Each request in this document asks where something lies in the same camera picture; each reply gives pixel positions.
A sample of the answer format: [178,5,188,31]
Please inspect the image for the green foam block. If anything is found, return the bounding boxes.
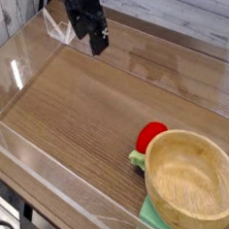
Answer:
[140,196,172,229]

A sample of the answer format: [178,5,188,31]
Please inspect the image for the red plush strawberry toy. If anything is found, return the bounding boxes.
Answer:
[128,121,168,171]

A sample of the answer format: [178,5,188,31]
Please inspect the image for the wooden bowl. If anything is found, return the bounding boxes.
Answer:
[145,129,229,229]

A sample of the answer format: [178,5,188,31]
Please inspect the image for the clear acrylic corner bracket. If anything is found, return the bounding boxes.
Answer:
[42,9,76,46]

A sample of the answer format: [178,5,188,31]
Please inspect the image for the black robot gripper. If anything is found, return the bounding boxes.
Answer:
[64,0,109,55]

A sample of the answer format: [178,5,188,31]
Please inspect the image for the clear acrylic front wall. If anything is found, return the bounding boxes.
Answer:
[0,121,153,229]

